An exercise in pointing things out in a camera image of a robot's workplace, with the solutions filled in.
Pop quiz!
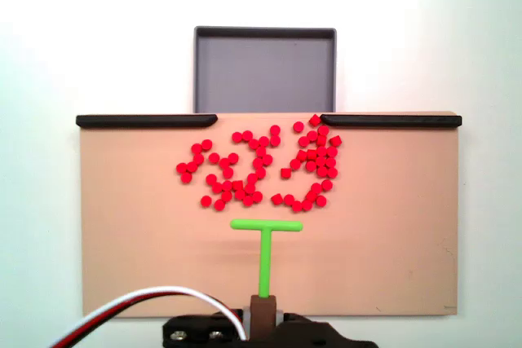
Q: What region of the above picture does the green T pusher brown block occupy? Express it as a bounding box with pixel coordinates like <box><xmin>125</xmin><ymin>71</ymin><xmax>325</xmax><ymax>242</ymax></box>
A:
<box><xmin>229</xmin><ymin>219</ymin><xmax>304</xmax><ymax>343</ymax></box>

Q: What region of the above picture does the beige flat board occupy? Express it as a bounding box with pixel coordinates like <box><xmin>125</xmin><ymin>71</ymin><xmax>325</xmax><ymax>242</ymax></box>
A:
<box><xmin>76</xmin><ymin>110</ymin><xmax>462</xmax><ymax>319</ymax></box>

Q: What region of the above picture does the gray shallow tray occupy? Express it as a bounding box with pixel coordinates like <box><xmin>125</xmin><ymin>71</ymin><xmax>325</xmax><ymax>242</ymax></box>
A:
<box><xmin>193</xmin><ymin>25</ymin><xmax>338</xmax><ymax>115</ymax></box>

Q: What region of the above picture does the white red black servo cable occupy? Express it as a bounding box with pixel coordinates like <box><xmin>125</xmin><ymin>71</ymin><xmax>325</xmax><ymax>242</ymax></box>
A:
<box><xmin>47</xmin><ymin>285</ymin><xmax>249</xmax><ymax>348</ymax></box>

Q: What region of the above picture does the black rail strip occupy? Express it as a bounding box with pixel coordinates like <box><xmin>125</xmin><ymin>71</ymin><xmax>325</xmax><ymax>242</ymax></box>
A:
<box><xmin>320</xmin><ymin>113</ymin><xmax>463</xmax><ymax>129</ymax></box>
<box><xmin>75</xmin><ymin>114</ymin><xmax>219</xmax><ymax>129</ymax></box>

